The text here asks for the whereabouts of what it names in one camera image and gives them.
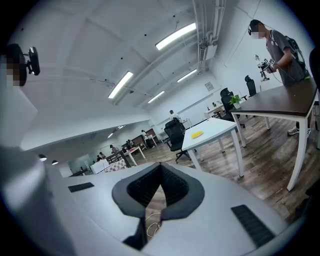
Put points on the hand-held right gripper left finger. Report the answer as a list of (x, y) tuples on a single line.
[(120, 197)]

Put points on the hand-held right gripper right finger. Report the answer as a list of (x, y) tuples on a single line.
[(195, 197)]

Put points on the yellow corn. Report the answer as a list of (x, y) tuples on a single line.
[(197, 134)]

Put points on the checkered tablecloth table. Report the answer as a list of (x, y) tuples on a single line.
[(117, 165)]

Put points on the white box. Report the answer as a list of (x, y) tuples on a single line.
[(98, 167)]

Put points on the black metal rack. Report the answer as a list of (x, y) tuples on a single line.
[(117, 156)]

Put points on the white table with reddish top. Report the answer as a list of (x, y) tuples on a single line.
[(132, 150)]

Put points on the black office chair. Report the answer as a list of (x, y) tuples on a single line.
[(251, 86), (175, 137), (227, 105)]

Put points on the black dome pendant lamp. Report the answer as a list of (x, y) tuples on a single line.
[(42, 157), (54, 162)]

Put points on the green plant in white pot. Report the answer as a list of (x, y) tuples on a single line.
[(235, 100)]

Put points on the ceiling tube light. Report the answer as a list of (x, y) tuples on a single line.
[(187, 75), (175, 36), (156, 97), (120, 85)]

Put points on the dark wooden table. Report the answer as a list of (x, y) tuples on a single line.
[(282, 100)]

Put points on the white ceiling pipes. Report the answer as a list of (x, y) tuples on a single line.
[(207, 25)]

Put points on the wall sign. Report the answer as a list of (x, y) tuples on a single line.
[(209, 86)]

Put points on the head-worn black camera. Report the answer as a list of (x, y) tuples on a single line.
[(33, 61)]

